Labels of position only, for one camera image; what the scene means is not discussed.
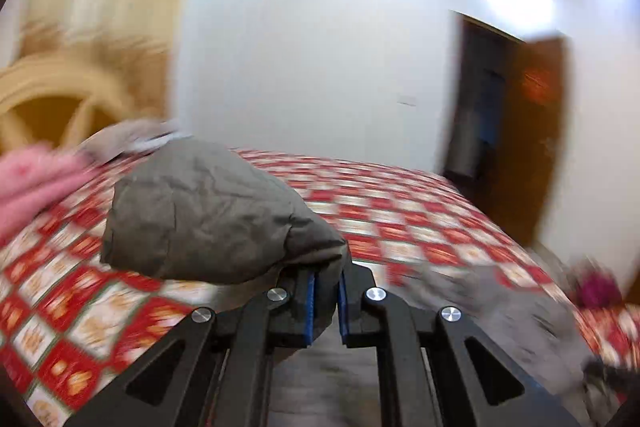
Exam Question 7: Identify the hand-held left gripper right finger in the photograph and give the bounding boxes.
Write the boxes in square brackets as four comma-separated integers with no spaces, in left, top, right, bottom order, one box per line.
[337,264,583,427]

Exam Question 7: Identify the cream gold headboard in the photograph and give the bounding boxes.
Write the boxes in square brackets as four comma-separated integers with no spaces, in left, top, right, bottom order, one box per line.
[0,49,173,158]

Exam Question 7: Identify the large grey garment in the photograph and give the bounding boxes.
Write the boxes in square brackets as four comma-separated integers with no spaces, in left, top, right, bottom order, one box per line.
[100,138,626,427]

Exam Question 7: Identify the magenta cloth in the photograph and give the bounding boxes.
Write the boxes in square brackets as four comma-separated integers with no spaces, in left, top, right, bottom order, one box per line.
[572,264,626,310]

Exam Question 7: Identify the red checkered bed blanket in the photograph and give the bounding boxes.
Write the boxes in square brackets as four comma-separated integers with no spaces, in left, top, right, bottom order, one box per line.
[0,147,640,427]

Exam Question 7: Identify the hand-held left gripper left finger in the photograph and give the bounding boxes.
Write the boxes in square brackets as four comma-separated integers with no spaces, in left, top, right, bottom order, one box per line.
[62,268,317,427]

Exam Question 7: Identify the pink cloth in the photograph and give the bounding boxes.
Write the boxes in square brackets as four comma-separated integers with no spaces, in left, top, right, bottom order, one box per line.
[0,144,97,248]

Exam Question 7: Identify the grey white cloth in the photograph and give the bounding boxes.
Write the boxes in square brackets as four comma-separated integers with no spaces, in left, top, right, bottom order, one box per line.
[79,119,195,164]

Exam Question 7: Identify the brown wooden door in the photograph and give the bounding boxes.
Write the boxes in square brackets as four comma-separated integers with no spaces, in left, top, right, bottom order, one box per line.
[497,34,572,250]

